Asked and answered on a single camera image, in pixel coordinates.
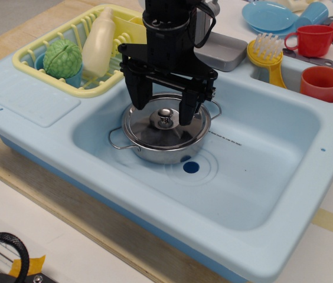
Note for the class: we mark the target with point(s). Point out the red plastic mug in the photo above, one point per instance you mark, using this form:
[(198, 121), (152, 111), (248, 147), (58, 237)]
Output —
[(311, 40)]

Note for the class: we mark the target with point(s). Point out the stainless steel pot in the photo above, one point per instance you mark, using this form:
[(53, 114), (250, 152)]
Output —
[(165, 156)]

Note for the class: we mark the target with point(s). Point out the cream plastic bottle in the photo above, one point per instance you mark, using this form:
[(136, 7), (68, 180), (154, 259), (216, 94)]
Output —
[(97, 49)]

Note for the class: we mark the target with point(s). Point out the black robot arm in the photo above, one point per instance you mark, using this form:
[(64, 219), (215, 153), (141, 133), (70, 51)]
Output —
[(176, 11)]

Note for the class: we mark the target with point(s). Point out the green toy cabbage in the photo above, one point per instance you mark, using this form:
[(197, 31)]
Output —
[(62, 59)]

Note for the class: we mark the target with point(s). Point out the light blue toy sink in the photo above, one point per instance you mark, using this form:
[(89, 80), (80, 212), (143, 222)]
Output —
[(239, 204)]

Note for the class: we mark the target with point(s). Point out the cream plastic object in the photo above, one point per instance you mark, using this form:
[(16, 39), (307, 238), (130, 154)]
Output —
[(295, 5)]

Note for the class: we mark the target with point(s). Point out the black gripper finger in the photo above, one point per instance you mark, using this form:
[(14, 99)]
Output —
[(190, 104), (139, 88)]

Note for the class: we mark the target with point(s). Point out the grey plastic utensil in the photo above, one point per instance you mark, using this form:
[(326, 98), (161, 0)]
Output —
[(311, 60)]

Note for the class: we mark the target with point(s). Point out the steel pot lid with knob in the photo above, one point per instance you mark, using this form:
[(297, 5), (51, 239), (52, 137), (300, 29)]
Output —
[(157, 125)]

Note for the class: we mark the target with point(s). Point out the yellow dish rack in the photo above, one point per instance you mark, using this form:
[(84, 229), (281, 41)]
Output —
[(129, 29)]

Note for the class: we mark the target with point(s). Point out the yellow dish brush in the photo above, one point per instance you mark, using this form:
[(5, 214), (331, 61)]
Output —
[(266, 51)]

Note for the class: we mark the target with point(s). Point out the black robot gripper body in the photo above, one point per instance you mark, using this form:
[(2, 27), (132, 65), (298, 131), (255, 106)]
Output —
[(168, 58)]

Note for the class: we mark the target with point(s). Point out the orange plastic cup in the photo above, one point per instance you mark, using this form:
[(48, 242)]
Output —
[(317, 82)]

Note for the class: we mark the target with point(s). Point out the light blue tumbler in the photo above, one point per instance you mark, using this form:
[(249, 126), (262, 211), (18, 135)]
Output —
[(316, 13)]

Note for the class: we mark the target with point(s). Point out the light blue plate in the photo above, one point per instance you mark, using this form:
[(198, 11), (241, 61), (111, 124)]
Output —
[(266, 16)]

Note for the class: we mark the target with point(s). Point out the small blue cup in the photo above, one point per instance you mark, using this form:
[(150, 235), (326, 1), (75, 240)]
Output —
[(74, 81)]

